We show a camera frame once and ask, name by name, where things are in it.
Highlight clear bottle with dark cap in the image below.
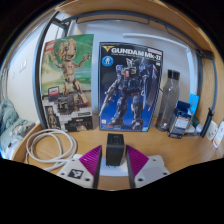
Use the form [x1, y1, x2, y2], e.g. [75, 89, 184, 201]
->
[155, 69, 181, 132]

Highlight blue robot model kit box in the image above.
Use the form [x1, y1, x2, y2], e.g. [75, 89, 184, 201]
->
[98, 41, 164, 133]

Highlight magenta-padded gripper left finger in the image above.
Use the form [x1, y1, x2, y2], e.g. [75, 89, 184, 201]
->
[56, 144, 103, 190]

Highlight white coiled cable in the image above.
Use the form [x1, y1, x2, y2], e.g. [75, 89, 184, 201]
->
[25, 128, 78, 173]

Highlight teal bedding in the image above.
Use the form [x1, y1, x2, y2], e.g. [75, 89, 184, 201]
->
[0, 98, 36, 159]

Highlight black handheld tool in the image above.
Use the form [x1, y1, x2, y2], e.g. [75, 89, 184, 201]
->
[199, 108, 214, 138]

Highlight white glue bottle red cap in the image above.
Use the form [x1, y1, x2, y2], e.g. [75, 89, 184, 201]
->
[213, 121, 224, 149]

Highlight small blue carton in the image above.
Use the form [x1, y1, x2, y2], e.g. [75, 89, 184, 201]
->
[167, 100, 194, 140]

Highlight black charger block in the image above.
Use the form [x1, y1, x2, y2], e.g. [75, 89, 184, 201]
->
[105, 133, 125, 167]

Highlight white power strip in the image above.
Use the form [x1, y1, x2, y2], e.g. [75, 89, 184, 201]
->
[72, 153, 130, 178]

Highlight green tree figure toy box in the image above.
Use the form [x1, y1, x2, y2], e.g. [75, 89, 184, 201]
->
[40, 33, 95, 133]

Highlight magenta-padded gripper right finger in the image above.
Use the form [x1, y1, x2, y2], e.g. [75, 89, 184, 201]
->
[125, 144, 171, 189]

